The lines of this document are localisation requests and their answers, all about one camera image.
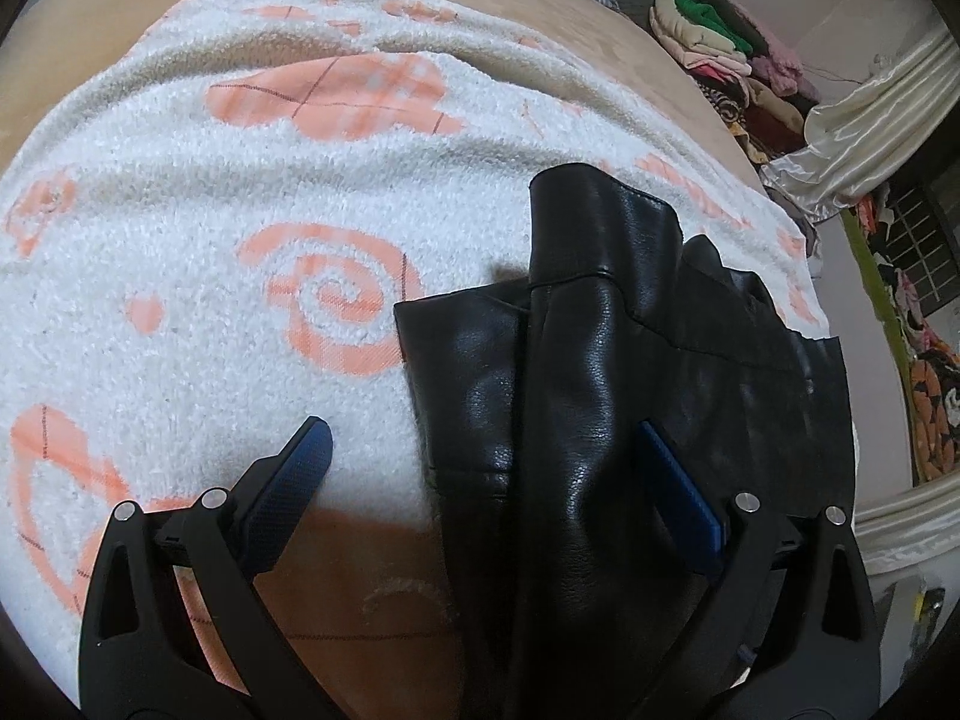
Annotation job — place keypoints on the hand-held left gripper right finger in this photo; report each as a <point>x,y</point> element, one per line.
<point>682,495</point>

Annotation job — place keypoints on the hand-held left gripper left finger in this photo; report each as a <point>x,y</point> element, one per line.
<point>289,480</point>

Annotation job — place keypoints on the black leather jacket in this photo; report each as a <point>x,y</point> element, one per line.
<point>570,390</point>

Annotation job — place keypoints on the pile of folded clothes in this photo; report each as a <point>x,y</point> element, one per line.
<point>727,67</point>

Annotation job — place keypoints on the white window ledge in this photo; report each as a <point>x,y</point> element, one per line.
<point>911,517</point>

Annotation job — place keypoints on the white and orange blanket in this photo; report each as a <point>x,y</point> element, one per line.
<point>187,255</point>

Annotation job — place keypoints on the colourful printed curtain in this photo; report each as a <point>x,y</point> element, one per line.
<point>930,390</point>

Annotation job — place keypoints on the window grille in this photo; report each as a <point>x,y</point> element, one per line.
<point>926,240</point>

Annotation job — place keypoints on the cream satin curtain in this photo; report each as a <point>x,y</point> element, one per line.
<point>855,127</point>

